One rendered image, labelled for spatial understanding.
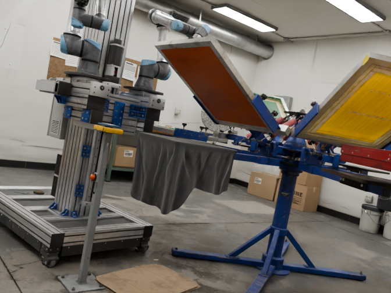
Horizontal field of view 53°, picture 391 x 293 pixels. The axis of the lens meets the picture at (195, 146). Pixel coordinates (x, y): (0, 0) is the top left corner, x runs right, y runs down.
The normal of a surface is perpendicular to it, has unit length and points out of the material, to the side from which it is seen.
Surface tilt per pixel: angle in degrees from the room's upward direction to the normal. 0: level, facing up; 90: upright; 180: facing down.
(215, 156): 95
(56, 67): 90
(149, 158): 93
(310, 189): 90
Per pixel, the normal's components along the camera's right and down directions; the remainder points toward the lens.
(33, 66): 0.62, 0.15
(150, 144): -0.77, -0.07
